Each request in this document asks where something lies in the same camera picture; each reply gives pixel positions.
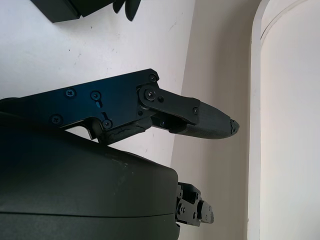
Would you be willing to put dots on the black printed box lid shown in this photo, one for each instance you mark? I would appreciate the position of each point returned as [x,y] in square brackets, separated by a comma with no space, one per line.
[62,10]

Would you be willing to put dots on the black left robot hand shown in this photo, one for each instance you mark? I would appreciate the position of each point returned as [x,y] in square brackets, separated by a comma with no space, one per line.
[130,7]

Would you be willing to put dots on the white rounded column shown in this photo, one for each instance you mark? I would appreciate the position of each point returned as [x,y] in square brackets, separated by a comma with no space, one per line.
[287,125]

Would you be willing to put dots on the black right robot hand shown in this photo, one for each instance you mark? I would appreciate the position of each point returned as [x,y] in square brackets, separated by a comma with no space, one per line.
[75,187]

